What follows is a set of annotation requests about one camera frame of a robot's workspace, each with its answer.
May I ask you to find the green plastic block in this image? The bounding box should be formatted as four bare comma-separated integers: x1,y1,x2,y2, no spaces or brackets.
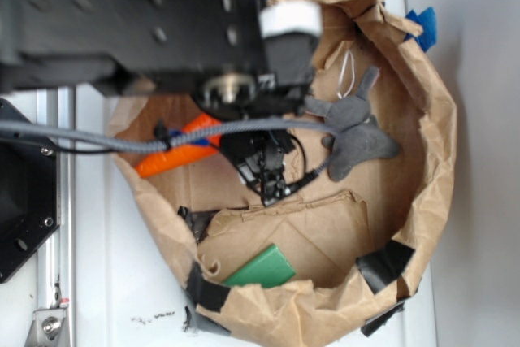
223,244,296,288

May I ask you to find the aluminium frame rail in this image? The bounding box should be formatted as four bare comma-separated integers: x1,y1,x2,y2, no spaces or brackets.
24,86,77,347

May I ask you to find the brown paper bag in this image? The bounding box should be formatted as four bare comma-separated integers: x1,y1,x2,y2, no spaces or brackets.
114,0,457,346

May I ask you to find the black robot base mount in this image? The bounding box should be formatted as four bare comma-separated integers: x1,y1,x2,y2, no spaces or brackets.
1,98,56,284

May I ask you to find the white string loop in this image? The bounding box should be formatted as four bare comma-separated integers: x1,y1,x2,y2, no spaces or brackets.
335,48,360,101

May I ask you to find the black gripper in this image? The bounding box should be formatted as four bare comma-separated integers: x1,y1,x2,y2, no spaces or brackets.
219,130,295,206

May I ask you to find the blue tape piece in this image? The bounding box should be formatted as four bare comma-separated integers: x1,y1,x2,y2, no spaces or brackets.
404,7,438,52

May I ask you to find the grey braided cable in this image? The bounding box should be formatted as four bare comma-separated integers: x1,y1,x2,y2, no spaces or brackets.
0,115,342,185

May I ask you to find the grey plush toy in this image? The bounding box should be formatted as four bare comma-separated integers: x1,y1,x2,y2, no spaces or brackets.
305,66,400,182

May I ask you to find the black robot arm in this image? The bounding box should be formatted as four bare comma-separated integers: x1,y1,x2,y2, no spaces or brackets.
1,0,322,205

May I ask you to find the orange toy carrot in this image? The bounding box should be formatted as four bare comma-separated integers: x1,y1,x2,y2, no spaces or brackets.
135,114,221,178

